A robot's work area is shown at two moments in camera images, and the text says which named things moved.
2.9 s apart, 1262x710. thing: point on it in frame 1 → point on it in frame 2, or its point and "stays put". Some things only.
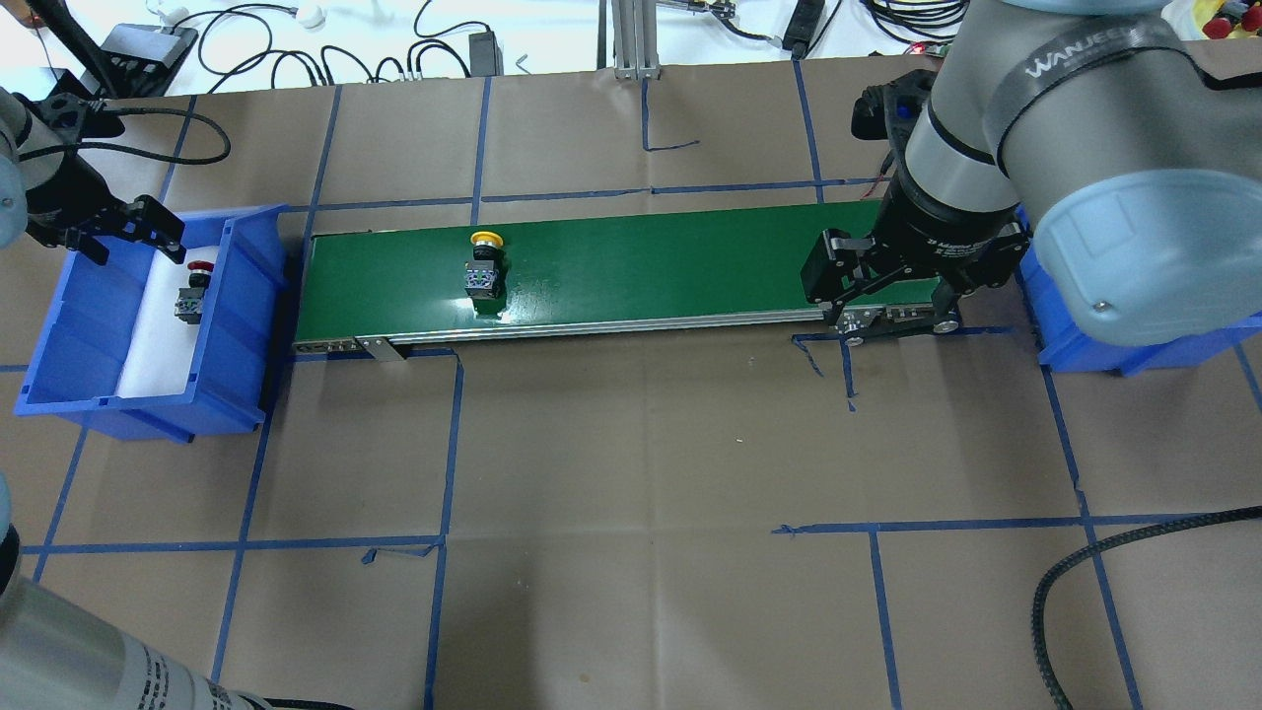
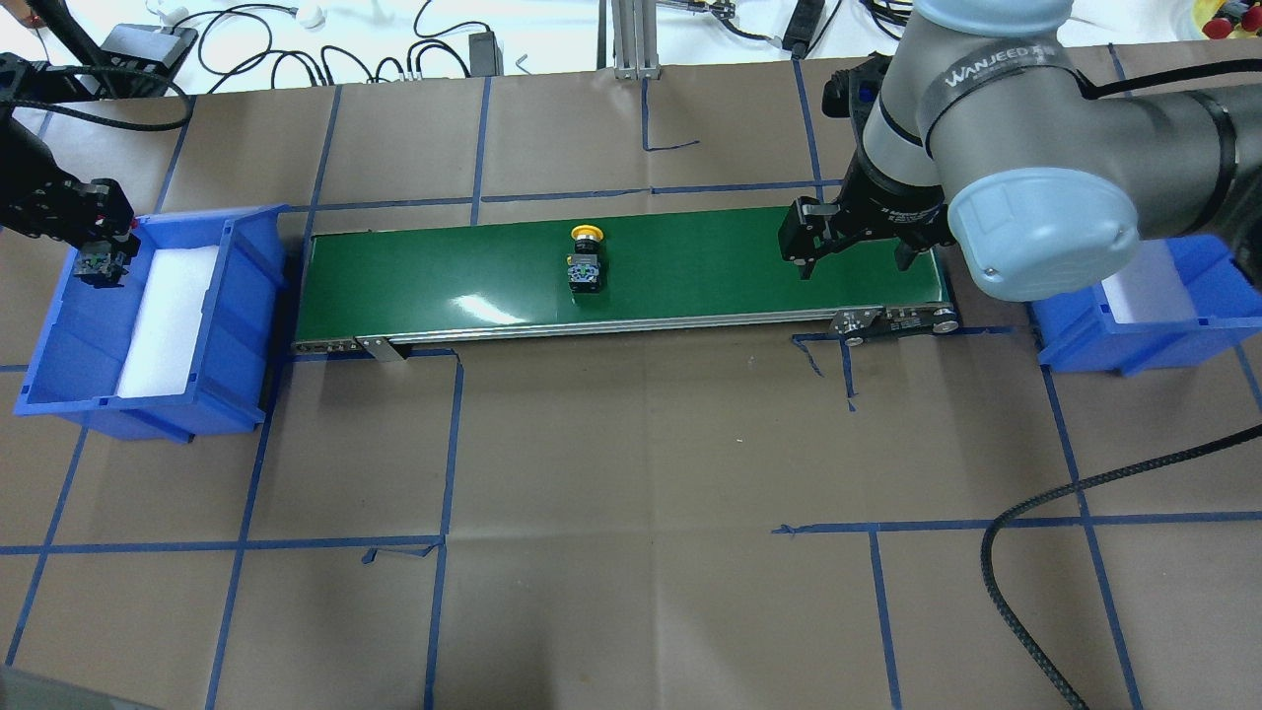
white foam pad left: [164, 346] stays put
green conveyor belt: [372, 290] stays put
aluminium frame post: [635, 43] stays put
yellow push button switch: [486, 275] → [584, 266]
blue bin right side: [1067, 346] stays put
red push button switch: [189, 302] → [97, 265]
